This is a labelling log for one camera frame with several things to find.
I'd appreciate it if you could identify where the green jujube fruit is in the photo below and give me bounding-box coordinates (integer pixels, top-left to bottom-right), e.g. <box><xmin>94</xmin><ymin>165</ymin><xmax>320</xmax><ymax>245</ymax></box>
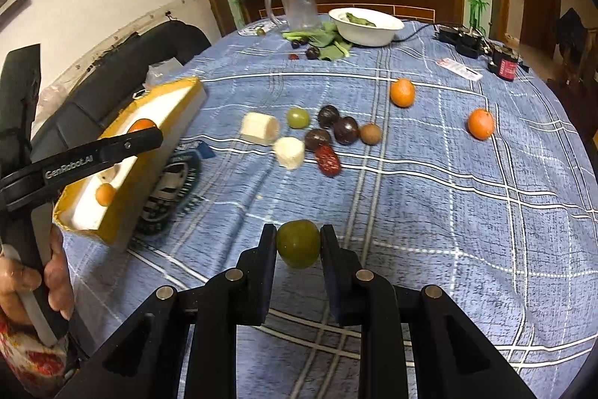
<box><xmin>276</xmin><ymin>220</ymin><xmax>320</xmax><ymax>269</ymax></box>

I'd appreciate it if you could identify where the red date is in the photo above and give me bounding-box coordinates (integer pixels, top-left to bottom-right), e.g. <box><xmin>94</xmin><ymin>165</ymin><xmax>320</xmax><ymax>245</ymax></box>
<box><xmin>314</xmin><ymin>145</ymin><xmax>342</xmax><ymax>177</ymax></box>

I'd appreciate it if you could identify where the large orange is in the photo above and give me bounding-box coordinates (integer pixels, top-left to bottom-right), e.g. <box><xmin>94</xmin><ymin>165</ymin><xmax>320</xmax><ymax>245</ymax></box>
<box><xmin>466</xmin><ymin>108</ymin><xmax>494</xmax><ymax>141</ymax></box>

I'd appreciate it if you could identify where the brown kiwi fruit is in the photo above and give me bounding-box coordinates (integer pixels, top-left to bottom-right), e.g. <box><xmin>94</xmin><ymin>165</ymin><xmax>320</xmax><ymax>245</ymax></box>
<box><xmin>360</xmin><ymin>123</ymin><xmax>382</xmax><ymax>146</ymax></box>

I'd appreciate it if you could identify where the dark plum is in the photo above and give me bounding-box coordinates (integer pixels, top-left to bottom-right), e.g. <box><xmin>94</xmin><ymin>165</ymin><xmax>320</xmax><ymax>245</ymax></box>
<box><xmin>304</xmin><ymin>128</ymin><xmax>332</xmax><ymax>152</ymax></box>
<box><xmin>333</xmin><ymin>116</ymin><xmax>360</xmax><ymax>146</ymax></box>
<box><xmin>317</xmin><ymin>104</ymin><xmax>340</xmax><ymax>129</ymax></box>

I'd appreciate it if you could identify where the small orange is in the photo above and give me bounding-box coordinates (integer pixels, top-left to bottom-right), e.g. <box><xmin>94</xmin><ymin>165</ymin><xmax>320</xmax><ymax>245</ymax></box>
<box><xmin>389</xmin><ymin>78</ymin><xmax>416</xmax><ymax>108</ymax></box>

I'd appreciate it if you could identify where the green grape fruit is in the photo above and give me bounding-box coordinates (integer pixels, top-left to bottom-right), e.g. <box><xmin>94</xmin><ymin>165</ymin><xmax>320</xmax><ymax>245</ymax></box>
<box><xmin>287</xmin><ymin>106</ymin><xmax>310</xmax><ymax>130</ymax></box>

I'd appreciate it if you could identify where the person left hand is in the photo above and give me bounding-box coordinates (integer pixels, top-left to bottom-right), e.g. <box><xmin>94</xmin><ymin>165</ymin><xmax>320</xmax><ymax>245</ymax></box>
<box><xmin>0</xmin><ymin>225</ymin><xmax>74</xmax><ymax>326</ymax></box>

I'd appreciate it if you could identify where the yellow cardboard tray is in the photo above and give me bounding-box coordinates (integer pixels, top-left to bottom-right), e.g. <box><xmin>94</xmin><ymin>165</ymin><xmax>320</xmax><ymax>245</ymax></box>
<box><xmin>54</xmin><ymin>77</ymin><xmax>207</xmax><ymax>250</ymax></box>

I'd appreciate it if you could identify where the black sofa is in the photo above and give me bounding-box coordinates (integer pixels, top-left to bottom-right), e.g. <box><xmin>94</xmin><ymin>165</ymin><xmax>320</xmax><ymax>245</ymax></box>
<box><xmin>31</xmin><ymin>20</ymin><xmax>211</xmax><ymax>160</ymax></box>

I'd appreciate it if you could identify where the blue plaid tablecloth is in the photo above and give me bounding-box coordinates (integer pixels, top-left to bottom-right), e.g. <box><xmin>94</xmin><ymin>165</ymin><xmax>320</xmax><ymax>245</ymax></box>
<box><xmin>65</xmin><ymin>22</ymin><xmax>597</xmax><ymax>398</ymax></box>

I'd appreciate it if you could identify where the white red paper card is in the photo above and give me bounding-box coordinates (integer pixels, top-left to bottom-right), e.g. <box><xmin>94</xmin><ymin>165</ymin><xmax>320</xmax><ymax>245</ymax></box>
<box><xmin>436</xmin><ymin>58</ymin><xmax>483</xmax><ymax>82</ymax></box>

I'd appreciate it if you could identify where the red black jar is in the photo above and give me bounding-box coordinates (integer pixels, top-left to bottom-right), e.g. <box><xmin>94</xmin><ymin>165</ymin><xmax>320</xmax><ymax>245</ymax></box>
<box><xmin>487</xmin><ymin>44</ymin><xmax>519</xmax><ymax>82</ymax></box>

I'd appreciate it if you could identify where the black charger device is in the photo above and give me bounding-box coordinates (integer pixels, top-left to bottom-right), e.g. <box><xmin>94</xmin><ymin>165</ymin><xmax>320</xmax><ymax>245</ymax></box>
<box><xmin>435</xmin><ymin>25</ymin><xmax>484</xmax><ymax>59</ymax></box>

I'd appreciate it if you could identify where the glass beer mug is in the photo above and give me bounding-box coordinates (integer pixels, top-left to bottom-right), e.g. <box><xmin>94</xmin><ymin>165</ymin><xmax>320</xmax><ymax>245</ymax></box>
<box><xmin>265</xmin><ymin>0</ymin><xmax>320</xmax><ymax>31</ymax></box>

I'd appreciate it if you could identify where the green leafy vegetable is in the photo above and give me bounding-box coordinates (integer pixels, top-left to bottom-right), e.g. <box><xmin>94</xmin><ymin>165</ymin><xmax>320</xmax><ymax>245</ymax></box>
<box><xmin>282</xmin><ymin>21</ymin><xmax>353</xmax><ymax>62</ymax></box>

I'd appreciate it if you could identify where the white bowl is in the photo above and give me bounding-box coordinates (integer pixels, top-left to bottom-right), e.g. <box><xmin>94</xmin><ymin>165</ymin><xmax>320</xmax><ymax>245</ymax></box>
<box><xmin>329</xmin><ymin>7</ymin><xmax>404</xmax><ymax>47</ymax></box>

